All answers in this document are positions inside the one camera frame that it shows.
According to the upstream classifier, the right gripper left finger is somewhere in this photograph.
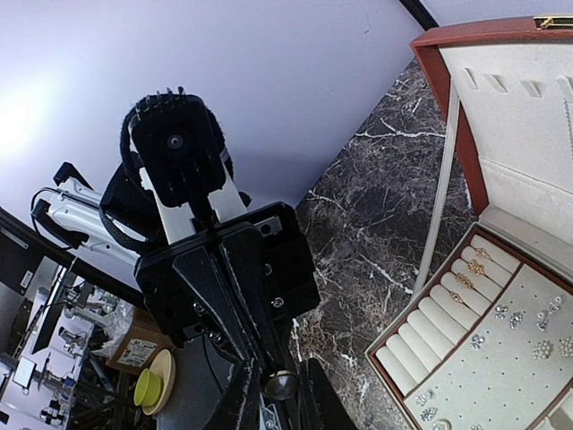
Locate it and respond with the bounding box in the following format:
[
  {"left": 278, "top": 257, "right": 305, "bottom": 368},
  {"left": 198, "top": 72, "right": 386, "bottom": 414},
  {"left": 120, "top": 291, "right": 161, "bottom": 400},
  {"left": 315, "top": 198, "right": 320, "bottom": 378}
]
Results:
[{"left": 214, "top": 359, "right": 261, "bottom": 429}]

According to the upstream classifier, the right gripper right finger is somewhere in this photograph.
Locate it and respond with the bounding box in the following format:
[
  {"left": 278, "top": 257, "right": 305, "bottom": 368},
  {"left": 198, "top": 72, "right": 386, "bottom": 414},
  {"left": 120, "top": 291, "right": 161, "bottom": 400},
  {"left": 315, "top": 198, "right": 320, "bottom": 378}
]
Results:
[{"left": 299, "top": 358, "right": 357, "bottom": 430}]

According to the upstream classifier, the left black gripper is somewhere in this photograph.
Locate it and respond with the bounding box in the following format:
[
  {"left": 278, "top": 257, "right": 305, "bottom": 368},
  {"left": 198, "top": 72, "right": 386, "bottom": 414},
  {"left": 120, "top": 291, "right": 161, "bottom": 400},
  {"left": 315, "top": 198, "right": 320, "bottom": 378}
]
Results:
[{"left": 135, "top": 202, "right": 320, "bottom": 372}]

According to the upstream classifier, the gold round earring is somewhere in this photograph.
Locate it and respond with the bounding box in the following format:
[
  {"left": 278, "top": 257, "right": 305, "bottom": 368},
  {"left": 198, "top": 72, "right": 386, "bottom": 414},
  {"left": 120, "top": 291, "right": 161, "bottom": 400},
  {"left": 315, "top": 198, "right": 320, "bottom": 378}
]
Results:
[{"left": 262, "top": 370, "right": 298, "bottom": 400}]

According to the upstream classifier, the wooden jewelry box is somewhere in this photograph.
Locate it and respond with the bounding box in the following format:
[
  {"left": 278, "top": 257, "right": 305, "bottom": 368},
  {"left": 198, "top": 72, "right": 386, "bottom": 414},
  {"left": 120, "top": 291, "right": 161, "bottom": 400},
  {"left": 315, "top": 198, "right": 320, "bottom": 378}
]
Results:
[{"left": 409, "top": 15, "right": 573, "bottom": 430}]

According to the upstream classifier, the beige jewelry tray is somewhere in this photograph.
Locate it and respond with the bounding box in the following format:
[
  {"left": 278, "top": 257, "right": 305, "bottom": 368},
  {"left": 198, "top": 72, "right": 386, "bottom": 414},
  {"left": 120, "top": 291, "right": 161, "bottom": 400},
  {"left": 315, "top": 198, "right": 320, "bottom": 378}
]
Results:
[{"left": 366, "top": 226, "right": 572, "bottom": 429}]

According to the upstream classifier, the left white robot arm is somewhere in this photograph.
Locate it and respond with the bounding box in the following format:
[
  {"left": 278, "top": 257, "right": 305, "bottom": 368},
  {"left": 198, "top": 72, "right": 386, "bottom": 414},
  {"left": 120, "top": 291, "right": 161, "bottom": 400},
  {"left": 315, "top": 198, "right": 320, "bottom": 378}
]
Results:
[{"left": 31, "top": 163, "right": 320, "bottom": 375}]

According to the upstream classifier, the beige plate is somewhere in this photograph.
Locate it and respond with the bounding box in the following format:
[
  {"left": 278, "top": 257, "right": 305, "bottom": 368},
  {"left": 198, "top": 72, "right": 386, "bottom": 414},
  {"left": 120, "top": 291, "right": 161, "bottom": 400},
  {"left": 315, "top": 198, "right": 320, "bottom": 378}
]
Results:
[{"left": 133, "top": 349, "right": 176, "bottom": 416}]

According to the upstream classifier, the green plastic bowl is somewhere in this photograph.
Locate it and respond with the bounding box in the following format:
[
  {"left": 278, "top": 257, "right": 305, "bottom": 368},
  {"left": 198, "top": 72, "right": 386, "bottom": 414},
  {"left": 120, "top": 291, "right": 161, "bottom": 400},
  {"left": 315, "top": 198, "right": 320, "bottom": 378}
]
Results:
[{"left": 133, "top": 368, "right": 165, "bottom": 408}]

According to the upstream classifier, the cardboard box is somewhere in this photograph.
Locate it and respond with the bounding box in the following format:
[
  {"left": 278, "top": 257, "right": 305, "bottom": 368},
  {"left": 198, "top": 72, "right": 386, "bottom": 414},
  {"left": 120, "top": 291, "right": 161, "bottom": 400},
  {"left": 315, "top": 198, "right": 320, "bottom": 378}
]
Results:
[{"left": 106, "top": 307, "right": 175, "bottom": 375}]

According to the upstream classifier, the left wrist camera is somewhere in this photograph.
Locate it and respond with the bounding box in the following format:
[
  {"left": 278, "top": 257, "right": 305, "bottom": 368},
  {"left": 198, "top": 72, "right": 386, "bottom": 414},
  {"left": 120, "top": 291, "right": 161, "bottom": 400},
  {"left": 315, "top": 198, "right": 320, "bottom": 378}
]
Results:
[{"left": 118, "top": 85, "right": 250, "bottom": 245}]

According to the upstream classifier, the left black frame post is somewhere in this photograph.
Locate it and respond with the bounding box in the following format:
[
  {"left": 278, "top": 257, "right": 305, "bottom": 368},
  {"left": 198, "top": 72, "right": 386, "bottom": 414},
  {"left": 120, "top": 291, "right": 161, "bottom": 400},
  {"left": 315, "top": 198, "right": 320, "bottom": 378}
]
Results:
[{"left": 399, "top": 0, "right": 440, "bottom": 31}]

